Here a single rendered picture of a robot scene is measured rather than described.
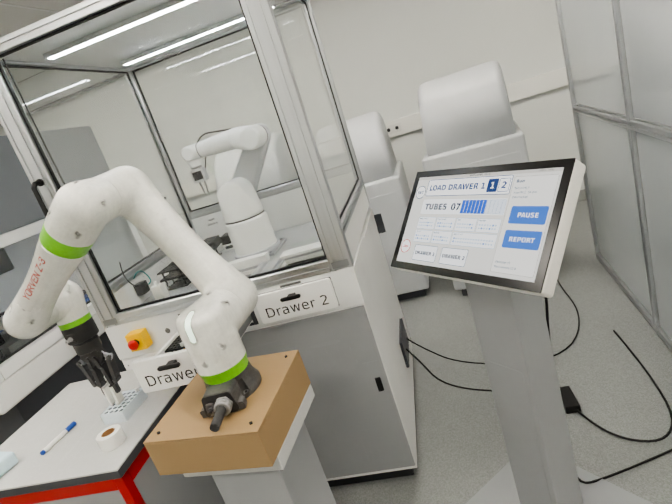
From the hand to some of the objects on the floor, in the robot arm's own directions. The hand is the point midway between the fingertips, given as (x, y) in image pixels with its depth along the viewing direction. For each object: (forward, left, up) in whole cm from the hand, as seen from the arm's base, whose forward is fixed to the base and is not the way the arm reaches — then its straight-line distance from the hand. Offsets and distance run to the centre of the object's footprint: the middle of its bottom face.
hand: (113, 393), depth 150 cm
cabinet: (+74, -37, -87) cm, 120 cm away
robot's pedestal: (-24, -50, -83) cm, 99 cm away
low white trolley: (0, +15, -84) cm, 85 cm away
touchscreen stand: (-5, -121, -84) cm, 147 cm away
